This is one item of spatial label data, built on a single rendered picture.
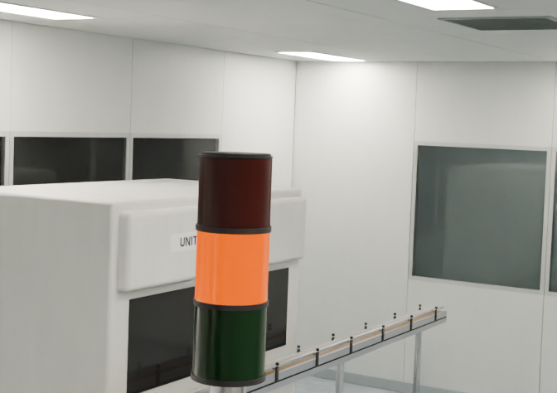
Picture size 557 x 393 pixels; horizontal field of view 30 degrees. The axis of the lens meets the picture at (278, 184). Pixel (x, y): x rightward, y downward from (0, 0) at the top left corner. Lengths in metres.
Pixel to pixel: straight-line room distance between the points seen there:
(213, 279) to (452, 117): 8.48
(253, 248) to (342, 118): 8.90
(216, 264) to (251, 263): 0.02
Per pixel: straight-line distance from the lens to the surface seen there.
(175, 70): 8.22
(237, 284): 0.68
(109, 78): 7.60
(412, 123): 9.27
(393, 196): 9.35
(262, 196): 0.68
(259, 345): 0.70
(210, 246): 0.68
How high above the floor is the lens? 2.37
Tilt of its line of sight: 3 degrees down
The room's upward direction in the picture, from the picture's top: 2 degrees clockwise
